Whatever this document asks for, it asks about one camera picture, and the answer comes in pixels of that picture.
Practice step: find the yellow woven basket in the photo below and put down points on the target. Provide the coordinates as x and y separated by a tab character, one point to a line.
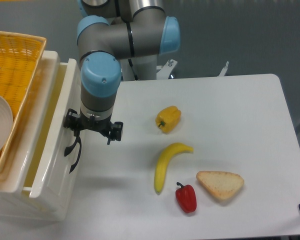
20	55

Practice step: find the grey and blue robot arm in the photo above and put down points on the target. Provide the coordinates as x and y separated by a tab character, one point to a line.
110	31

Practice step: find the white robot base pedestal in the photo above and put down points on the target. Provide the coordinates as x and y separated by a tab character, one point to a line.
146	68

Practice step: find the slice of bread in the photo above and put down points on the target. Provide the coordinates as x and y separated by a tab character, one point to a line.
222	185

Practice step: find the white drawer cabinet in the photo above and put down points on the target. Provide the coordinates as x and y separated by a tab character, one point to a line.
29	140

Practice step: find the yellow bell pepper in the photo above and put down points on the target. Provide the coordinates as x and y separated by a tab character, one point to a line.
168	118

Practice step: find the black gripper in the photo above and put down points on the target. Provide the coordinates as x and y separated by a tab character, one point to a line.
113	131

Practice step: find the white metal table bracket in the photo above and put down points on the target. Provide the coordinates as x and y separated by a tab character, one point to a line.
224	70

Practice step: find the yellow banana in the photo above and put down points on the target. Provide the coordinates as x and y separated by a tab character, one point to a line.
163	162

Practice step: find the red bell pepper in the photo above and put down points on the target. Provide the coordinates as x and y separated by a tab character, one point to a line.
186	198

